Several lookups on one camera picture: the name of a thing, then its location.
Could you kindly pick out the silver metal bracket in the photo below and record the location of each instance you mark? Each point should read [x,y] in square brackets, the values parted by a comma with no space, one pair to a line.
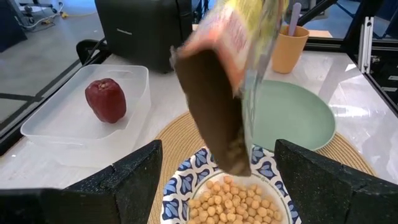
[365,43]

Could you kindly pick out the round woven tan placemat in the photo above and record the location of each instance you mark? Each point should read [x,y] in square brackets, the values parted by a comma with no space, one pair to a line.
[174,137]

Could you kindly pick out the black two-slot toaster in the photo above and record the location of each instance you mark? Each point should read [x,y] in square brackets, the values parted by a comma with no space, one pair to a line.
[143,31]

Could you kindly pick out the orange cup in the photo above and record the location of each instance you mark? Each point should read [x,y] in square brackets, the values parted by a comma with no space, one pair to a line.
[287,53]

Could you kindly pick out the round tan cereal pieces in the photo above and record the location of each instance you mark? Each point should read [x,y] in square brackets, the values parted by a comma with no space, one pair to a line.
[233,205]

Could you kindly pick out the clear plastic container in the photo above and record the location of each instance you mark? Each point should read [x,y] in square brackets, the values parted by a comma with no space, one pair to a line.
[62,133]

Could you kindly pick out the lilac plastic spoon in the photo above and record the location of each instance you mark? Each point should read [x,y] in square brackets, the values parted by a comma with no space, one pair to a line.
[294,18]

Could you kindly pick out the red apple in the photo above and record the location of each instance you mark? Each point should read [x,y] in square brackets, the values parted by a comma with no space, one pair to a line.
[105,99]

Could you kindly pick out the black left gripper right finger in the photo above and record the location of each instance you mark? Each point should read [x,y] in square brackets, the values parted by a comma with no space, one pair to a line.
[335,193]

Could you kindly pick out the blue white patterned bowl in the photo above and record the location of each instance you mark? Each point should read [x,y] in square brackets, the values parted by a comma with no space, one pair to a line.
[192,168]

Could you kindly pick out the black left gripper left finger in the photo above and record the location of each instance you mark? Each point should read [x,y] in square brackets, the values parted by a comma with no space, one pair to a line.
[109,199]

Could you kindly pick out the pale green plate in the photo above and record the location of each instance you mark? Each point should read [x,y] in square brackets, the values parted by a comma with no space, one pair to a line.
[292,118]

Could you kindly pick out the colourful panda cereal box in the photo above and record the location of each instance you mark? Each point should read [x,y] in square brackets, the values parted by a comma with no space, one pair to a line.
[214,105]

